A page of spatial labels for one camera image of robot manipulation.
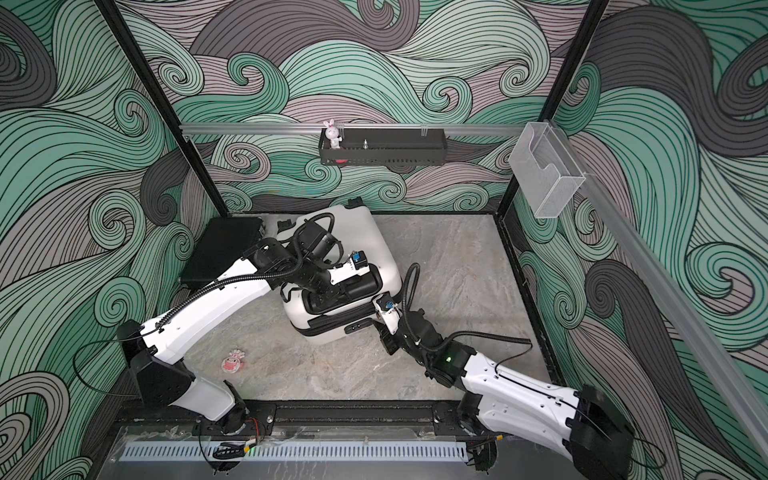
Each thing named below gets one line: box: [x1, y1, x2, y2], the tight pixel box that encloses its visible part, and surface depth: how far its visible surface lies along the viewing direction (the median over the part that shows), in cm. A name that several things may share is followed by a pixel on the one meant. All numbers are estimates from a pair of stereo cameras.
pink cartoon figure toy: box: [222, 349, 245, 374], surface depth 81 cm
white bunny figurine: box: [323, 118, 343, 149], surface depth 90 cm
